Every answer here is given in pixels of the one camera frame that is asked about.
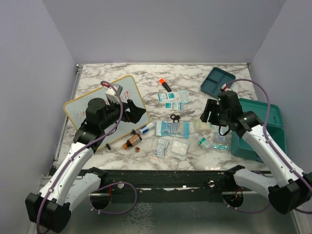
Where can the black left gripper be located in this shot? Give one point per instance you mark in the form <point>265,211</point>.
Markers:
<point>135,113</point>

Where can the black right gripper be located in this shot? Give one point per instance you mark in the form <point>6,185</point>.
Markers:
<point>209,107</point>

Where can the yellowish gauze packet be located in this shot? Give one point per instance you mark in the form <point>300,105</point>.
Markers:
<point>202,126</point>

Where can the amber medicine bottle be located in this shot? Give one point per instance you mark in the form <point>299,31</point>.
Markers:
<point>132,141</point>

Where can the large blue bandage packet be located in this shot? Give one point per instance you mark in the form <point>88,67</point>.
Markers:
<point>179,129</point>

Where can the white gauze packet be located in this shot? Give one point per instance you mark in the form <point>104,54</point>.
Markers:
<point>179,148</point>

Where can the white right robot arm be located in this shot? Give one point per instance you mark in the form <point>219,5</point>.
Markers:
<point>290,186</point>

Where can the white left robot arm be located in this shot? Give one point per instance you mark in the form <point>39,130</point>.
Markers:
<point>52,206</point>

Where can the white blue tube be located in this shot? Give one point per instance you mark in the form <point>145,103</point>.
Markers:
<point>145,128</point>

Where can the clear packet teal strip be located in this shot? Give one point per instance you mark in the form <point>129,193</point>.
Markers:
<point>220,142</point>

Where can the white dressing packet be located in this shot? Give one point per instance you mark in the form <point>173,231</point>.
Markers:
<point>183,96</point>

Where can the teal wipe packet lower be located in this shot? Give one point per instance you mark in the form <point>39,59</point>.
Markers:
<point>174,106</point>

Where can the teal wipe packet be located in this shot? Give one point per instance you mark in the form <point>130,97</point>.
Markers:
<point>165,97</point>
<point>174,106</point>

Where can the teal wipe packet upper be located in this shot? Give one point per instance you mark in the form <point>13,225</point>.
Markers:
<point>165,97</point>

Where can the blue divided tray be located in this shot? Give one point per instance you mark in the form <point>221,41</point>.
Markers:
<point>215,80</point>

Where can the orange black highlighter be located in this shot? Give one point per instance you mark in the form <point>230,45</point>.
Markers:
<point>165,85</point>

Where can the clear bag of plasters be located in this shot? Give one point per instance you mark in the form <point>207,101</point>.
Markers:
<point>158,148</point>

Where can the yellow framed whiteboard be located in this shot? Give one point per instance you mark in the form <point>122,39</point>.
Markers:
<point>75,109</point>

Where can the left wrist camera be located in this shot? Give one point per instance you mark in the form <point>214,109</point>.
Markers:
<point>113,92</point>

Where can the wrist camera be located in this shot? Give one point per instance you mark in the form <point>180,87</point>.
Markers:
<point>224,88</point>
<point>113,92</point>

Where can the black handled scissors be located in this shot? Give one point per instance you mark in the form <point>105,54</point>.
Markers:
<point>176,118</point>

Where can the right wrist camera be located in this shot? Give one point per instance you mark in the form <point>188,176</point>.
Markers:
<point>224,88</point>

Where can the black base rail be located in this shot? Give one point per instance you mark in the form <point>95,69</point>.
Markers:
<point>176,186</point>

